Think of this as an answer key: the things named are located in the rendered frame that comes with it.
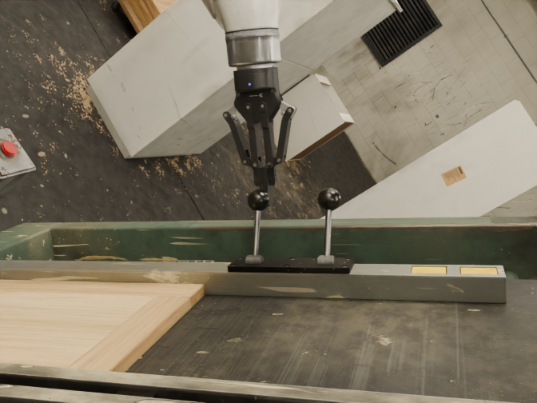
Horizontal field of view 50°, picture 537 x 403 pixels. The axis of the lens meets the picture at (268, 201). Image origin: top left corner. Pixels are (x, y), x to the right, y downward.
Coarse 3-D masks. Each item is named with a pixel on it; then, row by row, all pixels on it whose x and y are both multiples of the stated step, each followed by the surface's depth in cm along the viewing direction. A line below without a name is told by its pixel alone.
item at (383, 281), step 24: (0, 264) 110; (24, 264) 108; (48, 264) 107; (72, 264) 106; (96, 264) 104; (120, 264) 103; (144, 264) 102; (168, 264) 100; (192, 264) 99; (216, 264) 98; (360, 264) 91; (384, 264) 90; (216, 288) 95; (240, 288) 93; (264, 288) 92; (288, 288) 91; (312, 288) 90; (336, 288) 88; (360, 288) 87; (384, 288) 86; (408, 288) 85; (432, 288) 84; (456, 288) 83; (480, 288) 82; (504, 288) 81
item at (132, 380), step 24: (0, 384) 57; (24, 384) 58; (48, 384) 57; (72, 384) 56; (96, 384) 55; (120, 384) 55; (144, 384) 54; (168, 384) 54; (192, 384) 53; (216, 384) 53; (240, 384) 52; (264, 384) 52
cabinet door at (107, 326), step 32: (0, 288) 102; (32, 288) 101; (64, 288) 99; (96, 288) 98; (128, 288) 96; (160, 288) 95; (192, 288) 94; (0, 320) 88; (32, 320) 87; (64, 320) 86; (96, 320) 85; (128, 320) 83; (160, 320) 82; (0, 352) 77; (32, 352) 76; (64, 352) 75; (96, 352) 74; (128, 352) 73
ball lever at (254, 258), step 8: (256, 192) 96; (264, 192) 96; (248, 200) 96; (256, 200) 95; (264, 200) 95; (256, 208) 96; (264, 208) 96; (256, 216) 96; (256, 224) 95; (256, 232) 95; (256, 240) 95; (256, 248) 94; (248, 256) 94; (256, 256) 94
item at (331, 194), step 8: (320, 192) 93; (328, 192) 92; (336, 192) 92; (320, 200) 92; (328, 200) 92; (336, 200) 92; (328, 208) 92; (328, 216) 92; (328, 224) 92; (328, 232) 91; (328, 240) 91; (328, 248) 91; (320, 256) 90; (328, 256) 90; (320, 264) 90; (328, 264) 89
